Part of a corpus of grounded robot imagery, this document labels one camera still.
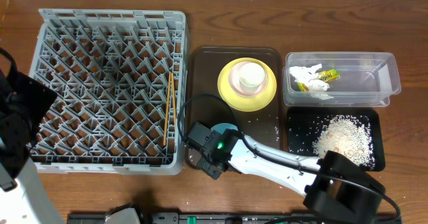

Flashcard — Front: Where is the light blue bowl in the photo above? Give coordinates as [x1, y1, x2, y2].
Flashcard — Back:
[211, 123, 237, 134]

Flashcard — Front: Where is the yellow plate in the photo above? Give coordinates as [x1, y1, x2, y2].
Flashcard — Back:
[217, 58, 277, 112]

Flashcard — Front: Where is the wooden chopstick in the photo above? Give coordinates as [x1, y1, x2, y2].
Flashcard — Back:
[169, 72, 177, 127]
[163, 72, 172, 147]

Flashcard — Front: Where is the pink bowl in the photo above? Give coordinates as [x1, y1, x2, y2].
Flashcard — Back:
[229, 62, 268, 97]

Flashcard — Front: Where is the cream white cup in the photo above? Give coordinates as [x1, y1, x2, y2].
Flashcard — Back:
[239, 62, 265, 88]

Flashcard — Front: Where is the white napkin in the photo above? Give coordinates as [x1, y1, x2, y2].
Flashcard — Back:
[289, 64, 333, 100]

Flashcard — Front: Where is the leftover rice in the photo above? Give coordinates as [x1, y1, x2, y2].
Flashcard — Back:
[290, 114, 376, 170]

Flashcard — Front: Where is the green snack wrapper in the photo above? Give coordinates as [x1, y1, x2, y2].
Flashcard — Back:
[298, 69, 340, 92]

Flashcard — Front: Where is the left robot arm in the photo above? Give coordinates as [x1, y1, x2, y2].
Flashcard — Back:
[1, 49, 64, 223]

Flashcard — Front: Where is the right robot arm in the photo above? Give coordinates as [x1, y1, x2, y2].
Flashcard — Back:
[187, 128, 385, 223]

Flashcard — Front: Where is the grey plastic dishwasher rack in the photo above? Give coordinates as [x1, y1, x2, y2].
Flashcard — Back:
[29, 9, 189, 175]

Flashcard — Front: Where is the dark brown serving tray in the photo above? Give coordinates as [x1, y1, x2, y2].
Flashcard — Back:
[185, 47, 286, 150]

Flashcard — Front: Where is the black tray bin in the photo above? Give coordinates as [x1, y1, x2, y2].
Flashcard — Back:
[287, 107, 386, 172]

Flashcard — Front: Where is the clear plastic bin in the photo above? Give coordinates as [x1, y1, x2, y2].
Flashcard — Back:
[283, 51, 401, 107]

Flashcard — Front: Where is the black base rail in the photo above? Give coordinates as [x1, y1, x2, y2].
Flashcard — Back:
[66, 203, 404, 224]

